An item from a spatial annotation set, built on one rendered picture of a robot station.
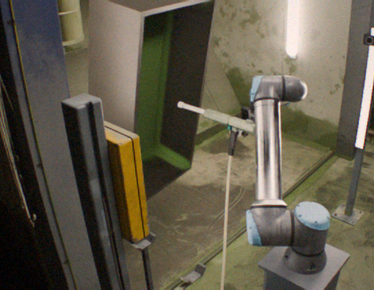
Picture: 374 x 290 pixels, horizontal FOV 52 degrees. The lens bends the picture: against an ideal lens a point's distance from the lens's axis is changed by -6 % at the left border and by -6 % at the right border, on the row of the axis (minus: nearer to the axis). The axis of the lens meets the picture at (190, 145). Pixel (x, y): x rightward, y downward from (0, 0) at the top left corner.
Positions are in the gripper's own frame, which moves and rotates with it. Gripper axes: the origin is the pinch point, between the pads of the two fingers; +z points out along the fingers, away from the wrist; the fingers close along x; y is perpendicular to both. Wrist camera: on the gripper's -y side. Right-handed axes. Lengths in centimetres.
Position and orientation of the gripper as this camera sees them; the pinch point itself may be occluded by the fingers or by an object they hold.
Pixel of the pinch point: (233, 128)
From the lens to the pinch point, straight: 215.3
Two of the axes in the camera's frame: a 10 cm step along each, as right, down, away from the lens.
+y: -1.2, 9.0, 4.2
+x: -8.4, -3.2, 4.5
